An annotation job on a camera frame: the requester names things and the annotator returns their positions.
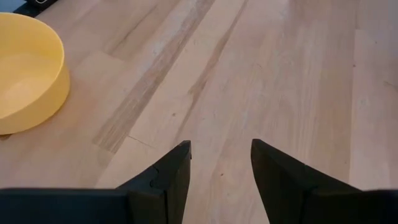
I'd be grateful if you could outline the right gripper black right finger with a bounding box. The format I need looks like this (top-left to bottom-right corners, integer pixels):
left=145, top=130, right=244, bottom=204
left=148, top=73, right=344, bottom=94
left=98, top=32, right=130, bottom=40
left=251, top=139, right=398, bottom=224

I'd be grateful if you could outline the yellow plastic mini bowl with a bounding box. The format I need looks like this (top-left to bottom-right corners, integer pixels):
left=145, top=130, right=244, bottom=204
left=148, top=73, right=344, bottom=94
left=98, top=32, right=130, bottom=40
left=0, top=12, right=71, bottom=136

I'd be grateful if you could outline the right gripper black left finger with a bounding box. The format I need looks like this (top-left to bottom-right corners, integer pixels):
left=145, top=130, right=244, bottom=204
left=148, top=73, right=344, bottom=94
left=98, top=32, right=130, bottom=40
left=0, top=140, right=192, bottom=224

